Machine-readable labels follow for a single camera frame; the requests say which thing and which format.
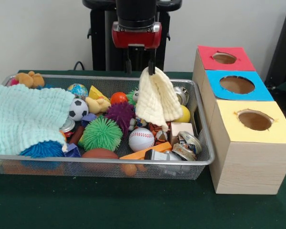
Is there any cream knitted cloth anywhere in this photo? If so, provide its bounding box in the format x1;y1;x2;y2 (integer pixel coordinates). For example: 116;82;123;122
135;66;184;132

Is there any purple spiky monster toy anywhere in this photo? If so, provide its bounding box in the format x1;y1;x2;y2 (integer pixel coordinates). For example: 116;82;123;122
104;102;136;134

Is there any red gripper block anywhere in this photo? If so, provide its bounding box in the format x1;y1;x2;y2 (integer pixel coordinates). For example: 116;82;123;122
111;21;163;76

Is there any black white soccer ball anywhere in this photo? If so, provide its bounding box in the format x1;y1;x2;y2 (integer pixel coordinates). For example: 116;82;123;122
68;98;89;122

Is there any green spiky ball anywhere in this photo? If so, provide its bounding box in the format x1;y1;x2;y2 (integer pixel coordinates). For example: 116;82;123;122
82;116;123;152

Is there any wooden box with three holes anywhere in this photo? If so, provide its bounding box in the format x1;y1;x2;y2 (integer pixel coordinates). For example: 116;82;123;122
192;45;286;195

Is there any light blue knitted cloth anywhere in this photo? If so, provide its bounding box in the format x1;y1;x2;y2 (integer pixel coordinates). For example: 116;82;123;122
0;83;76;156

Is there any orange plastic block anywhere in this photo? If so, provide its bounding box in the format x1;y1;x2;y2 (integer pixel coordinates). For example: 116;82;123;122
119;141;173;160

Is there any yellow ball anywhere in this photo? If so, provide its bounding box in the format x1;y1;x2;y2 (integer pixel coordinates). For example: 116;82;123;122
174;104;191;124

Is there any crushed silver can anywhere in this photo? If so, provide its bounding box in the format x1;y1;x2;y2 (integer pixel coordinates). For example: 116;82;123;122
172;131;203;162

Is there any black upright stand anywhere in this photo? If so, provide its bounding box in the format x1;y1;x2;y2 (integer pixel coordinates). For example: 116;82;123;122
264;4;286;91

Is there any shallow mesh bin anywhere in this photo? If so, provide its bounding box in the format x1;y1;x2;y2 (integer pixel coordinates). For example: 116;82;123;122
0;74;215;182

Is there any small globe ball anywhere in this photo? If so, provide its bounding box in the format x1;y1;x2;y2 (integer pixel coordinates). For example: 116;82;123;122
67;83;89;99

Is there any wooden cube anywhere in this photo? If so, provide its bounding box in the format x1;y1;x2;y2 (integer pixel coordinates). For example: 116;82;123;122
169;122;195;144

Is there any white baseball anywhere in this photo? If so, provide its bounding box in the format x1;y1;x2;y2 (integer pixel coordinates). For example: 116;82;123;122
128;128;155;153

